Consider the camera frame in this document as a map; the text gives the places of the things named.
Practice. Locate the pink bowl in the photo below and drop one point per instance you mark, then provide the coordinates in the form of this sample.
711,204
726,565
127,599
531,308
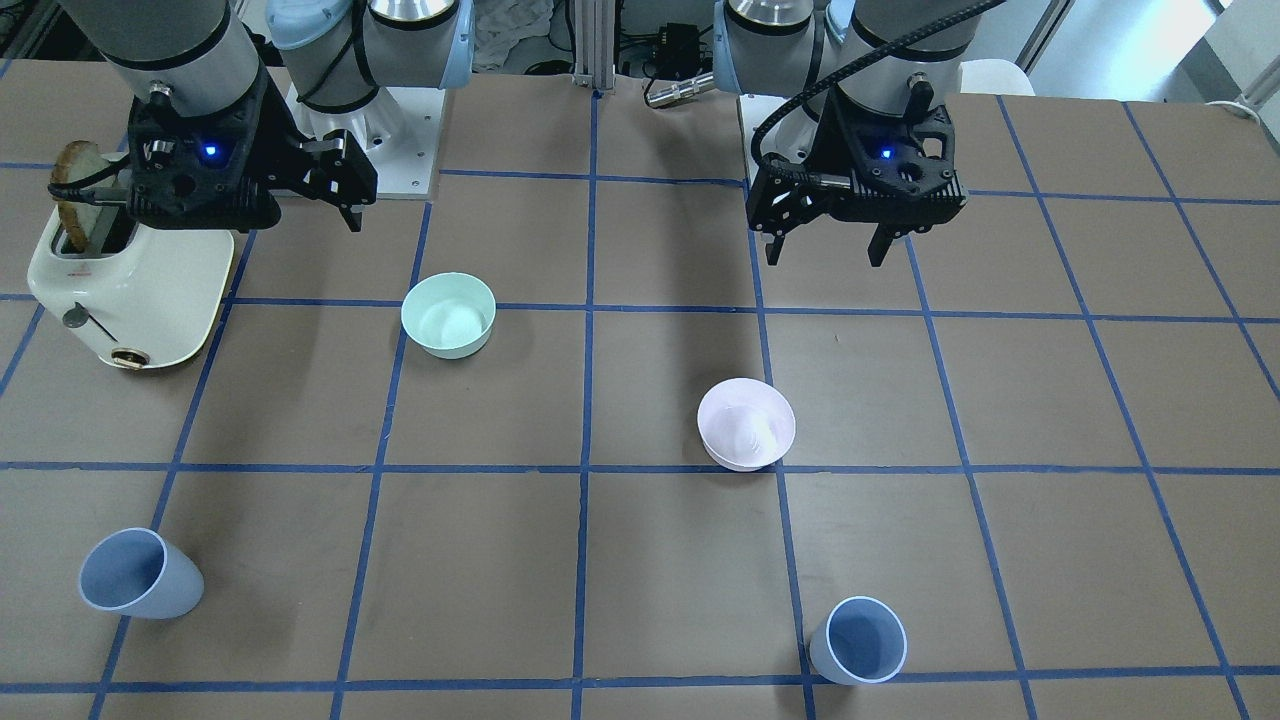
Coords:
745,424

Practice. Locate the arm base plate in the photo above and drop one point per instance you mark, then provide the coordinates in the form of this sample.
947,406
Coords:
400,131
745,125

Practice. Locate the white toaster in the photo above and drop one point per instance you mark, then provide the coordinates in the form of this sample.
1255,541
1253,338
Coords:
149,305

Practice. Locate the mint green bowl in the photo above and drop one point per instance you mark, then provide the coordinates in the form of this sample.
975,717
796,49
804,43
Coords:
451,315

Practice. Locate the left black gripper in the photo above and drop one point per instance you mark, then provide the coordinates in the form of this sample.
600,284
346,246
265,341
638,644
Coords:
812,150

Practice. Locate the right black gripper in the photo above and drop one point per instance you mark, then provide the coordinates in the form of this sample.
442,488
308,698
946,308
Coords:
279,132

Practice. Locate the blue cup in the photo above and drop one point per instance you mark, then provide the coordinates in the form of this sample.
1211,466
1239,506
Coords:
862,641
139,574

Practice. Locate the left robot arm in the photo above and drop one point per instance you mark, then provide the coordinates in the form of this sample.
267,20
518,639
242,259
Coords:
895,58

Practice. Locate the aluminium frame post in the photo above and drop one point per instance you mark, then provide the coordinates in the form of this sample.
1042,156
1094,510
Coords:
594,41

